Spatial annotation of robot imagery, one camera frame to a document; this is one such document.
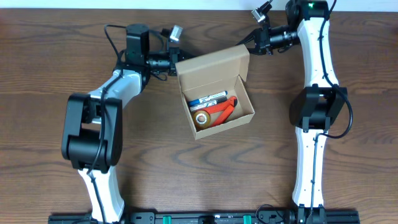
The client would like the cardboard box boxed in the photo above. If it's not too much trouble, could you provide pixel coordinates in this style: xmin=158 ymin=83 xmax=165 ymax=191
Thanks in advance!
xmin=175 ymin=44 xmax=255 ymax=139

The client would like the black marker pen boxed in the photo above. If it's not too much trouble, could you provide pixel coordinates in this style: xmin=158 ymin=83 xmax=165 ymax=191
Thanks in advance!
xmin=189 ymin=96 xmax=227 ymax=112

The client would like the blue marker pen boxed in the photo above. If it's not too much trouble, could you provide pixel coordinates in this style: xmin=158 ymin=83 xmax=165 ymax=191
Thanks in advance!
xmin=188 ymin=91 xmax=228 ymax=106

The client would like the red utility knife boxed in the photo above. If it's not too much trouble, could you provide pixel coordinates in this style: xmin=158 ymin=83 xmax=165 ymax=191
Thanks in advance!
xmin=203 ymin=96 xmax=238 ymax=114

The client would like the yellow tape roll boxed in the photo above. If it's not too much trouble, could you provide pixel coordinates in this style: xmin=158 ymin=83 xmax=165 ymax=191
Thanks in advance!
xmin=192 ymin=110 xmax=211 ymax=129

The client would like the red and chrome stapler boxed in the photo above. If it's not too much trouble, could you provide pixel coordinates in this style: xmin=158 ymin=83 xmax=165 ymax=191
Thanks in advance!
xmin=211 ymin=105 xmax=234 ymax=127

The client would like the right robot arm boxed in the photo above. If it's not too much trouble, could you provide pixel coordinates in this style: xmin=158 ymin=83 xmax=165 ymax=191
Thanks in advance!
xmin=240 ymin=0 xmax=350 ymax=218

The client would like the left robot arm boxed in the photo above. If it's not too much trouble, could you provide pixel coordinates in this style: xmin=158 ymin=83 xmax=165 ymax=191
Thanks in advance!
xmin=49 ymin=24 xmax=186 ymax=223

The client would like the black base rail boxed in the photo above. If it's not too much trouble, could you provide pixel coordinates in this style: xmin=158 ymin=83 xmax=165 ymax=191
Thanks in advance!
xmin=48 ymin=208 xmax=361 ymax=224

